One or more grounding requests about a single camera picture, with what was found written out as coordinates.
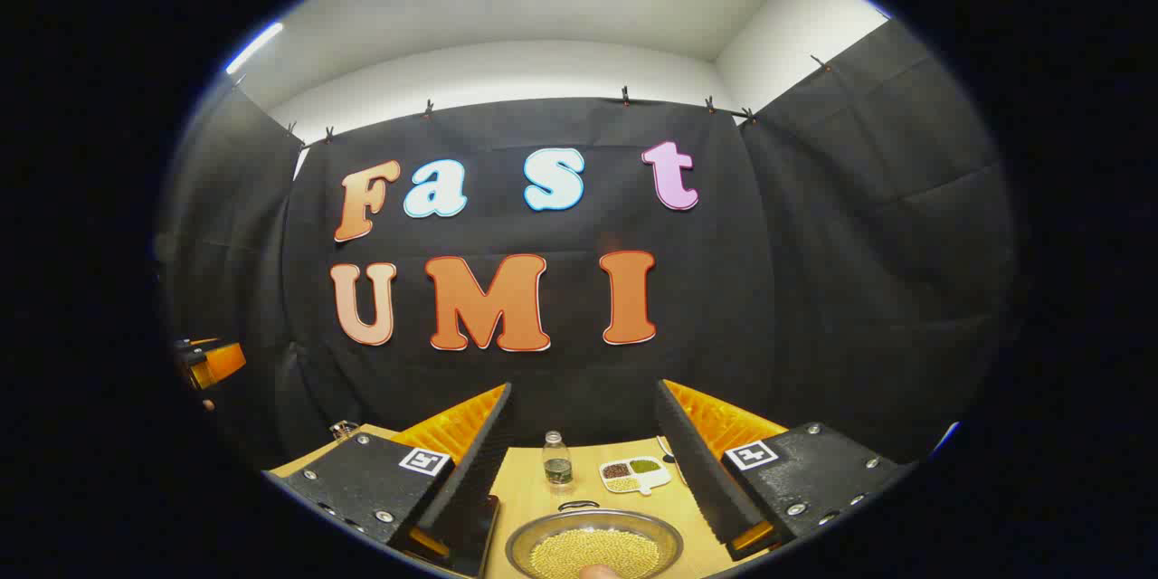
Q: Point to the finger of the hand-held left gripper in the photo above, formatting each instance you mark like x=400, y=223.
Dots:
x=222, y=360

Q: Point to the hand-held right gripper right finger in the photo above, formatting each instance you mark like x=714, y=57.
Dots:
x=701, y=470

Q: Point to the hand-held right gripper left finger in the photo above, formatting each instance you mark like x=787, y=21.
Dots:
x=475, y=470

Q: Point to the pile of soybeans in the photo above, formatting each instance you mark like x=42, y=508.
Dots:
x=588, y=552

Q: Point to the white divided bean dish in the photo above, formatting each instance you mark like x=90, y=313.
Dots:
x=633, y=475

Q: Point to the clear plastic water bottle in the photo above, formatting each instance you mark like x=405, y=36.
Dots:
x=557, y=466

